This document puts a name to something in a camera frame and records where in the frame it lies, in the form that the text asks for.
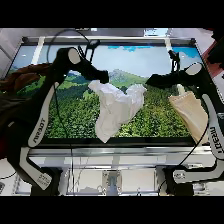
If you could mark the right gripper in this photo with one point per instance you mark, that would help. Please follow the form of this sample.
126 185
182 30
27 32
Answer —
156 81

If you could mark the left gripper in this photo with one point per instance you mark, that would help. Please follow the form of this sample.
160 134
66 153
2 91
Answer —
102 76

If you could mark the white shirt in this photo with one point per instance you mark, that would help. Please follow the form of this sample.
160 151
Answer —
115 106

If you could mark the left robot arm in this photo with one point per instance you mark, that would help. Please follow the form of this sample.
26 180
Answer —
42 124

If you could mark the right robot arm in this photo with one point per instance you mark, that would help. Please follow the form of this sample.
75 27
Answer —
213 120

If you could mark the beige garment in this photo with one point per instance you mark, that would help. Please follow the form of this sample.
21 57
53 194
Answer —
190 110

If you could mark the brown garment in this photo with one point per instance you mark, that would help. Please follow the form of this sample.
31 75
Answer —
23 75

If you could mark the black garment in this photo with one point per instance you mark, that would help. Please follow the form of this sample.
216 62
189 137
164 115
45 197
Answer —
10 110

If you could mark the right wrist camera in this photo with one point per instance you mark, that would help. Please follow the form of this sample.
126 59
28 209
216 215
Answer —
174 56

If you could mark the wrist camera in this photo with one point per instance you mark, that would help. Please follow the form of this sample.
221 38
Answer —
93 43
174 56

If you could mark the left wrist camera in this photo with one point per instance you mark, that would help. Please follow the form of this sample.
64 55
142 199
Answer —
93 43

